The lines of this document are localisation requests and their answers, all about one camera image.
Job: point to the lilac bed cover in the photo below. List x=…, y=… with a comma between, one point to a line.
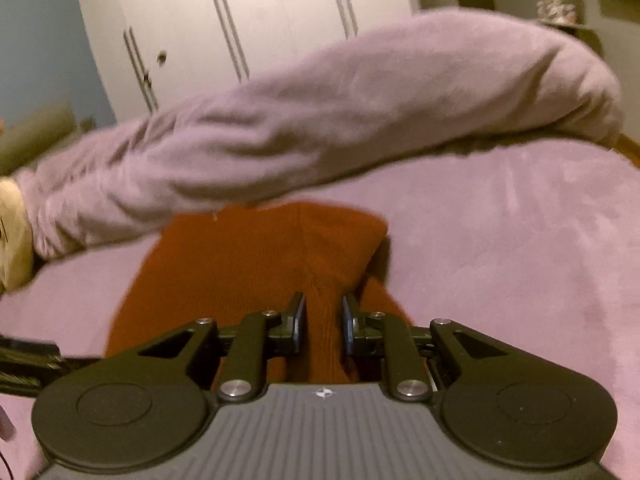
x=500, y=240

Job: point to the grey green pillow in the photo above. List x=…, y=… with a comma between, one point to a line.
x=35, y=135

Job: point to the lilac crumpled duvet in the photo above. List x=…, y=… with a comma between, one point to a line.
x=350, y=110

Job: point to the cream pillow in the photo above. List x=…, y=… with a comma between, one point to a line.
x=11, y=232

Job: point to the white wardrobe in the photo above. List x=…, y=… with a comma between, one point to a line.
x=280, y=10

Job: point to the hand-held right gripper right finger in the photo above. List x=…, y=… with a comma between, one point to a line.
x=347, y=325

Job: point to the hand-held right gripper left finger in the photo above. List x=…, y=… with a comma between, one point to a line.
x=300, y=324

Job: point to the rust orange knit sweater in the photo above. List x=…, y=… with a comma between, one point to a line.
x=240, y=260

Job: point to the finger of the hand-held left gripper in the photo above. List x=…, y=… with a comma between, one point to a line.
x=30, y=362

